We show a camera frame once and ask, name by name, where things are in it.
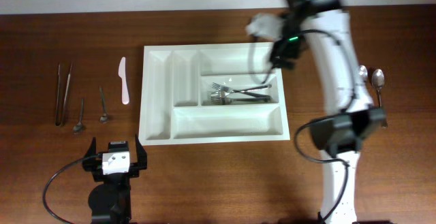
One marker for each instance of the small metal teaspoon left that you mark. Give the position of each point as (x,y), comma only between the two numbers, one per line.
(79,127)

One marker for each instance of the large metal spoon right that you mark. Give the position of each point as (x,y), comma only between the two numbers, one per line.
(378,82)

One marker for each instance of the large metal spoon left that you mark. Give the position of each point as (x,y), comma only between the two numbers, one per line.
(363,73)

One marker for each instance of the small metal teaspoon right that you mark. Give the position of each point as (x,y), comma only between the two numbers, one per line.
(104,118)

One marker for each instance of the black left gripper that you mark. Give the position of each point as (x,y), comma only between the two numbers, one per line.
(137,166)

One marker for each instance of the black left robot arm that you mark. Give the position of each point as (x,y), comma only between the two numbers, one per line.
(110,200)

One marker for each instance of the metal tweezers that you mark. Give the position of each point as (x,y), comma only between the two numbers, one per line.
(62,96)

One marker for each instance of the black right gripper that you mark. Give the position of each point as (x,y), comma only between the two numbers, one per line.
(284,60)

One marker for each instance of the pink plastic knife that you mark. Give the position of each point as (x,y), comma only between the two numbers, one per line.
(122,75)

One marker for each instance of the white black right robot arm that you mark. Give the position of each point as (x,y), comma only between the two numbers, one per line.
(351,115)

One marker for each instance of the small metal teaspoon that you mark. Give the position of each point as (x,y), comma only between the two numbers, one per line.
(79,127)
(104,118)

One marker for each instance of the white cutlery tray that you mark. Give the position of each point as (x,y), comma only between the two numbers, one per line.
(176,86)

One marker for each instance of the large metal spoon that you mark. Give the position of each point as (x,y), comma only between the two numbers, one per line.
(363,73)
(378,82)

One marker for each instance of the metal fork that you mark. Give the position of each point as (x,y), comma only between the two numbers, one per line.
(238,92)
(228,101)
(248,89)

